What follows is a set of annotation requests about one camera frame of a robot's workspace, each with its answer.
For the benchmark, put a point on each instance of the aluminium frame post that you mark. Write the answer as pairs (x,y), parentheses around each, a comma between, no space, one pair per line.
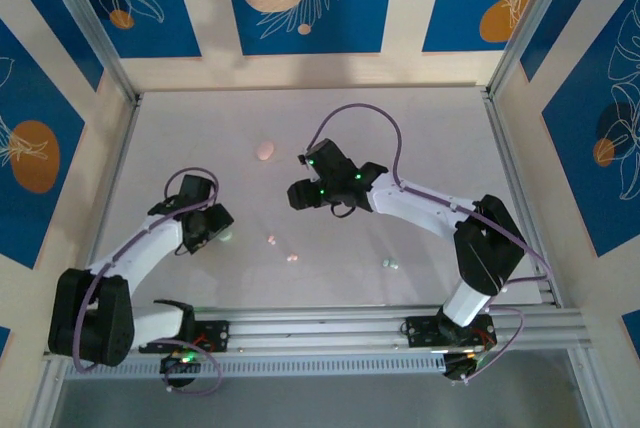
(525,23)
(91,23)

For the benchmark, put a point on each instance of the pink earbud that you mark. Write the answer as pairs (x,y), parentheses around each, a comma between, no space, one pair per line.
(293,258)
(271,240)

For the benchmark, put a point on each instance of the small blue wall panel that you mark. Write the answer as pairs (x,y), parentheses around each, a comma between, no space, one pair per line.
(632,328)

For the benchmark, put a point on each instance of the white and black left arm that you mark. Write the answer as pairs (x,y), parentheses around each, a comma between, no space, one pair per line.
(145,243)

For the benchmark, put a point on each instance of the wide aluminium extrusion beam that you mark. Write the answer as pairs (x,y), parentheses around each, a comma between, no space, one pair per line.
(325,328)

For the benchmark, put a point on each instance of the black controller board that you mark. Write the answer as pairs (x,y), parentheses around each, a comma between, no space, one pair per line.
(462,365)
(180,368)

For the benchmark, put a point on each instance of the aluminium frame bar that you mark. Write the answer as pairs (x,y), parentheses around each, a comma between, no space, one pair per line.
(47,398)
(585,388)

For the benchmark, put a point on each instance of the pink earbud charging case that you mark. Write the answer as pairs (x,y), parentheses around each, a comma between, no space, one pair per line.
(265,150)

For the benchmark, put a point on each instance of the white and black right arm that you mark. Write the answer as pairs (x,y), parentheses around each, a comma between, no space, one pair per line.
(420,203)

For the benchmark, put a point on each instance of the blue panel dark circle flower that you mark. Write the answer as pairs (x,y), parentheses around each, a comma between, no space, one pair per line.
(590,173)

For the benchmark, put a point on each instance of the aluminium frame rail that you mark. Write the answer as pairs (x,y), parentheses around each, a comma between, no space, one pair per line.
(496,113)
(124,138)

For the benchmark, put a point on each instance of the mint green earbud charging case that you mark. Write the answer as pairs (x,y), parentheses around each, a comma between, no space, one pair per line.
(227,235)

